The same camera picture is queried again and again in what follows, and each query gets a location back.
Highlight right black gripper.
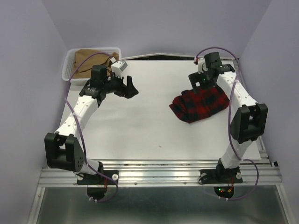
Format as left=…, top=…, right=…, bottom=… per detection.
left=188, top=68, right=216, bottom=94

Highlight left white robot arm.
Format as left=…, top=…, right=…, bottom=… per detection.
left=44, top=60, right=139, bottom=184

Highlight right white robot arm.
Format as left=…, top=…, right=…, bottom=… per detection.
left=189, top=52, right=268, bottom=182

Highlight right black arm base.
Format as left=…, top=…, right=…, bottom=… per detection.
left=199, top=164, right=243, bottom=185

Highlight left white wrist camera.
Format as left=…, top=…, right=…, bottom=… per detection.
left=111, top=60, right=128, bottom=79

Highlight white plastic laundry basket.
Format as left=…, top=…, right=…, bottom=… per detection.
left=62, top=47, right=121, bottom=86

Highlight red plaid pleated skirt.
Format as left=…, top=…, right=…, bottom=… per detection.
left=169, top=86, right=229, bottom=124

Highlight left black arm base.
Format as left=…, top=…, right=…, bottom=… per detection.
left=76, top=162, right=119, bottom=185

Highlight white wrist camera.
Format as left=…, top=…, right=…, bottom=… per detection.
left=194, top=57, right=207, bottom=74
left=111, top=60, right=128, bottom=79

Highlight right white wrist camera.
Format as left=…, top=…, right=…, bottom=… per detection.
left=194, top=57, right=207, bottom=74

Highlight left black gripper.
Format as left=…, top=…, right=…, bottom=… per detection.
left=103, top=71, right=139, bottom=99

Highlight aluminium rail frame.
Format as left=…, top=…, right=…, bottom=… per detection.
left=27, top=55, right=292, bottom=224

